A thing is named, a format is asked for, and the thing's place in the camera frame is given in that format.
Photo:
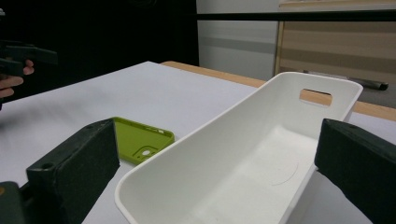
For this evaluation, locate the white plastic storage bin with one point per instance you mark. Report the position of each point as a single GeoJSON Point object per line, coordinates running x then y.
{"type": "Point", "coordinates": [236, 161]}

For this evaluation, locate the white cabinet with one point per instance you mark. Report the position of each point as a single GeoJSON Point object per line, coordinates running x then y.
{"type": "Point", "coordinates": [236, 46]}

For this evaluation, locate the light wooden desk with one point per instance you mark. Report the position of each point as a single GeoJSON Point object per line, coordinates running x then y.
{"type": "Point", "coordinates": [339, 43]}

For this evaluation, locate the green phone case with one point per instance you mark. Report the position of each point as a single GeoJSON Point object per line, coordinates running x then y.
{"type": "Point", "coordinates": [137, 140]}

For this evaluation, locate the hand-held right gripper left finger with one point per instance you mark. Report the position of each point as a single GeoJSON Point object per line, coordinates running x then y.
{"type": "Point", "coordinates": [77, 168]}

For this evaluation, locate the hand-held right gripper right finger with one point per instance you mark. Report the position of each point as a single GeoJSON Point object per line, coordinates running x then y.
{"type": "Point", "coordinates": [358, 168]}

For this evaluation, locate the black curtain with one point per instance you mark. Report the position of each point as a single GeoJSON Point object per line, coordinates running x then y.
{"type": "Point", "coordinates": [109, 31]}

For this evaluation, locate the light wooden board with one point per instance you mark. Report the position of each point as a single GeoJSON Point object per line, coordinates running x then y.
{"type": "Point", "coordinates": [218, 74]}

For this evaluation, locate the black horizontal frame bar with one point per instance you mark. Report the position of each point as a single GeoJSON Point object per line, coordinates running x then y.
{"type": "Point", "coordinates": [295, 15]}

